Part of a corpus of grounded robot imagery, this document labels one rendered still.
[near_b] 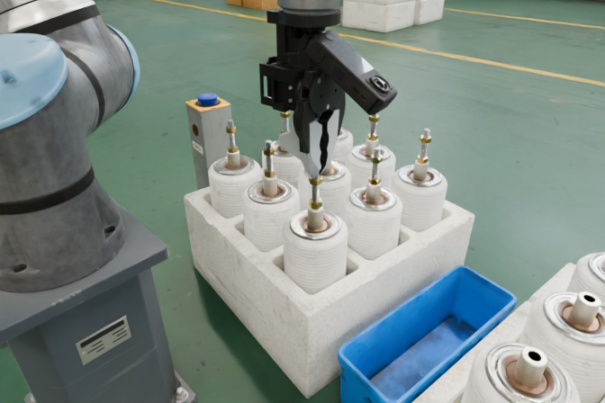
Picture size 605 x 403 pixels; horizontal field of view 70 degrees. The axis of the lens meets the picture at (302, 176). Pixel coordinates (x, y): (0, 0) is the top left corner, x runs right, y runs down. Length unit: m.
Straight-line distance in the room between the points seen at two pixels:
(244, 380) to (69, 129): 0.48
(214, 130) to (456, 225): 0.51
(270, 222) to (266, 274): 0.08
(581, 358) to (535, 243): 0.60
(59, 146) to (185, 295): 0.51
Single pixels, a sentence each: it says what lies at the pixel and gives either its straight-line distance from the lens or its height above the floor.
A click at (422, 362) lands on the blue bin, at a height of 0.00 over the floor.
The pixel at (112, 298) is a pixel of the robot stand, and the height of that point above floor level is 0.26.
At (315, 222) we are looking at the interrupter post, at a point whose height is 0.26.
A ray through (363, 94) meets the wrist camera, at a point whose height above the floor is 0.47.
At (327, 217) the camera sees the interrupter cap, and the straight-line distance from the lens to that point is 0.65.
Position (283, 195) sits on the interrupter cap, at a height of 0.25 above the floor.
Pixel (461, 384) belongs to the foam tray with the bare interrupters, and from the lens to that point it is 0.57.
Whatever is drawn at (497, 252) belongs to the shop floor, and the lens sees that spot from 1.08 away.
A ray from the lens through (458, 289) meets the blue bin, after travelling 0.84.
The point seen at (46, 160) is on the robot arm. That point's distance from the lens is 0.48.
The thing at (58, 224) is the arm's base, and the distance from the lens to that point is 0.51.
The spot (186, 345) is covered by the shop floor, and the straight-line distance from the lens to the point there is 0.83.
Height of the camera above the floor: 0.62
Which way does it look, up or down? 29 degrees down
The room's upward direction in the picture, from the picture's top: straight up
